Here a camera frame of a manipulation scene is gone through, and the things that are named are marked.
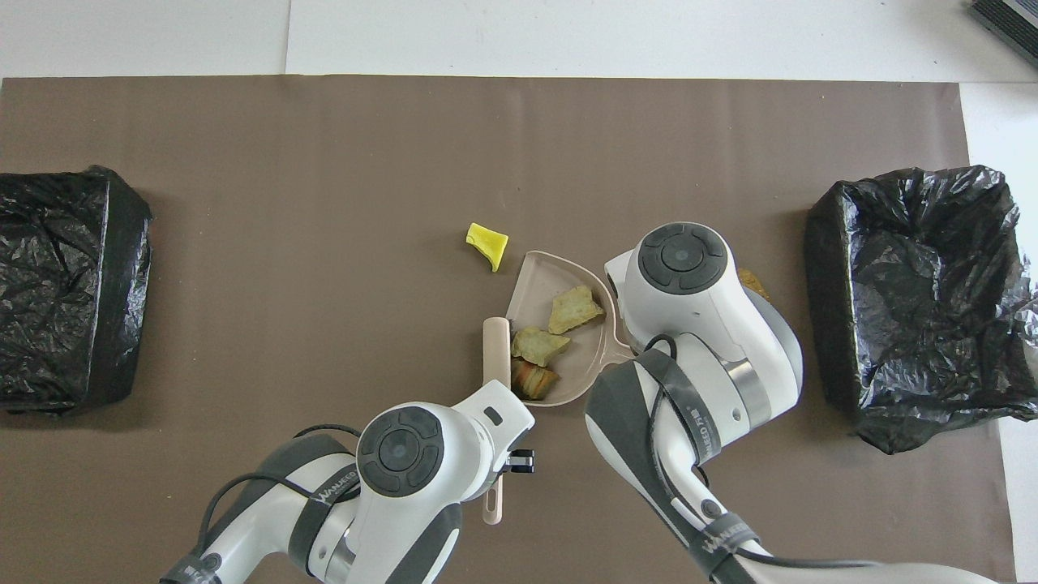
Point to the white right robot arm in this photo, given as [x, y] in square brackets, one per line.
[697, 324]

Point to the brown cork-like lump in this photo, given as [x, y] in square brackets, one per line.
[752, 282]

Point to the flat bin with black bag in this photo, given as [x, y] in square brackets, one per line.
[65, 284]

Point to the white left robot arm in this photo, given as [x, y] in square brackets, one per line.
[422, 470]

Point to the dark grey ribbed device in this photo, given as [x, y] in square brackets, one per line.
[1010, 24]

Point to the open bin with black bag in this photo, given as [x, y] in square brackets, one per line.
[924, 308]

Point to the pink plastic dustpan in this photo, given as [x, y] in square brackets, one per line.
[539, 284]

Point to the large beige foam chunk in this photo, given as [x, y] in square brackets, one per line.
[576, 308]

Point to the striped orange bread piece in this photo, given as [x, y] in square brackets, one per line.
[533, 380]

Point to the brown paper table mat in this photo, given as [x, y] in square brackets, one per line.
[324, 122]

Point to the beige hand brush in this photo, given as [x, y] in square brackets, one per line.
[495, 349]

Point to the yellow green sponge piece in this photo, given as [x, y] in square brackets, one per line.
[486, 242]

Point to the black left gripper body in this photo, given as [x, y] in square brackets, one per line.
[521, 461]

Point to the small beige foam chunk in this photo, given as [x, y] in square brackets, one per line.
[538, 345]

